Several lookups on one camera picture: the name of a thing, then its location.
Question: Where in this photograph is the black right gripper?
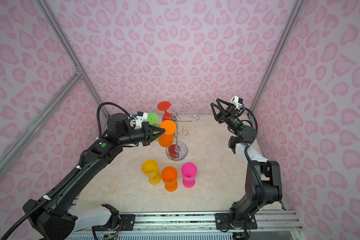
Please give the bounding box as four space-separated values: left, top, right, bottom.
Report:
211 103 247 137

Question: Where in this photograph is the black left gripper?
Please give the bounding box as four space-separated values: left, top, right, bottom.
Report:
119 122 166 147

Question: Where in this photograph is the orange front wine glass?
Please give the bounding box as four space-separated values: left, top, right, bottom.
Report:
159 120 177 148

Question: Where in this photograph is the orange wine glass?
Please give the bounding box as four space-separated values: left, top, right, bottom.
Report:
161 167 178 192
159 120 177 148

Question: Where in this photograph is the green plastic wine glass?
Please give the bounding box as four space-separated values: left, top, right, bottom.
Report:
143 113 159 145

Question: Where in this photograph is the red plastic wine glass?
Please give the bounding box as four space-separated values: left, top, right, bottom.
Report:
157 101 173 121

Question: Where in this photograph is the yellow plastic wine glass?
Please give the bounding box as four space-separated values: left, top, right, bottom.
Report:
141 160 161 185

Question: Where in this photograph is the orange back wine glass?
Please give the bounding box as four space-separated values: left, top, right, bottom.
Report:
161 167 178 192

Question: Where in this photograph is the pink plastic wine glass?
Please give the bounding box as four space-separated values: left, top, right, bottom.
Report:
181 163 198 188

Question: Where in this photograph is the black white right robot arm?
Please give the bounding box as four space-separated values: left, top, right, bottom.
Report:
211 96 283 237

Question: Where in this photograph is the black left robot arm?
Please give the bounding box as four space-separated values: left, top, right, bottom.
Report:
23 113 168 240

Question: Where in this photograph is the chrome wine glass rack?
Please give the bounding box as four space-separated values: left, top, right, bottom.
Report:
166 103 200 162

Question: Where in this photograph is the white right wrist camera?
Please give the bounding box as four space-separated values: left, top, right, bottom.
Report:
231 96 245 112

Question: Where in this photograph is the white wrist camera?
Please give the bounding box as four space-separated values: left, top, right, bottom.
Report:
231 96 245 112
133 112 148 128

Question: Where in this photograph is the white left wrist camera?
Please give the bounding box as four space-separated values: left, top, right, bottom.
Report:
133 112 148 128

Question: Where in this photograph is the aluminium frame post left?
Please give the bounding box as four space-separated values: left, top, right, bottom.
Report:
35 1 103 105

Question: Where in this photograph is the aluminium frame post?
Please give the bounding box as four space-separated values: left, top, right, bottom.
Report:
250 0 307 113
35 1 103 105

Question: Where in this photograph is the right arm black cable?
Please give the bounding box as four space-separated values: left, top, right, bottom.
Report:
241 106 268 208

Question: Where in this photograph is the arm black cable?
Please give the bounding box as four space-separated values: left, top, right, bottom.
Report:
241 106 268 208
1 101 133 240

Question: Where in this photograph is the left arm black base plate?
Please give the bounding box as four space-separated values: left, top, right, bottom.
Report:
119 214 136 232

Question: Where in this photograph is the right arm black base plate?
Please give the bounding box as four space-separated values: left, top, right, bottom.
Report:
214 212 258 231

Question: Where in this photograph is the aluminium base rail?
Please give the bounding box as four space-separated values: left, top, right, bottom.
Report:
65 210 307 240

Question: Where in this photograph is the aluminium frame post right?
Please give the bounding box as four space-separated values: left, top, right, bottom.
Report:
250 0 307 113

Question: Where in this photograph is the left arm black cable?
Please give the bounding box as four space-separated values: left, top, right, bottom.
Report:
1 101 133 240

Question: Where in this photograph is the aluminium diagonal frame bar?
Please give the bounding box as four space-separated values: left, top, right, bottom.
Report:
0 71 82 180

